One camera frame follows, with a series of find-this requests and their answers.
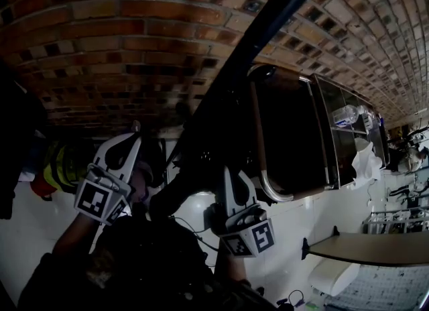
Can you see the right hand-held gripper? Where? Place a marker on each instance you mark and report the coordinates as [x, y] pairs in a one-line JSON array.
[[248, 232]]

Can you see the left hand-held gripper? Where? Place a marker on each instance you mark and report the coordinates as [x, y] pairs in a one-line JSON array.
[[97, 199]]

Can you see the person's left forearm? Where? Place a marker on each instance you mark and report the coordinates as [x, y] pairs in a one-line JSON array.
[[75, 232]]

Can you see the person's right forearm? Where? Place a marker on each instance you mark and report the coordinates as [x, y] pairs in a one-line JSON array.
[[229, 266]]

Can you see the yellow reflective vest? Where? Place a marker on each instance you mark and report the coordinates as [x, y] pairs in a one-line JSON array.
[[63, 165]]

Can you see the red fabric item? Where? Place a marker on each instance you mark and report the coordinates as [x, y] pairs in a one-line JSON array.
[[42, 187]]

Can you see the black hanging garment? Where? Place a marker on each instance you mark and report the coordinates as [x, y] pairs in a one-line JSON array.
[[16, 135]]

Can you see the person's dark jacket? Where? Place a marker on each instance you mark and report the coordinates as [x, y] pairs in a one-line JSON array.
[[151, 269]]

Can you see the metal glass cabinet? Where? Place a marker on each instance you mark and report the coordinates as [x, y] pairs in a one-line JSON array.
[[342, 148]]

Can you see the white cylinder bin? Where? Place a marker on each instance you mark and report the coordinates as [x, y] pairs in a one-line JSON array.
[[335, 277]]

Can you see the white crumpled cloth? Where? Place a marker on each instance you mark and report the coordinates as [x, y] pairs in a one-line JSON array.
[[365, 165]]

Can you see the clear water bottle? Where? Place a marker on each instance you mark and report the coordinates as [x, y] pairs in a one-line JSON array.
[[348, 115]]

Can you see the white shelf board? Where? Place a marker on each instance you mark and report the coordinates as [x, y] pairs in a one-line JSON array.
[[368, 246]]

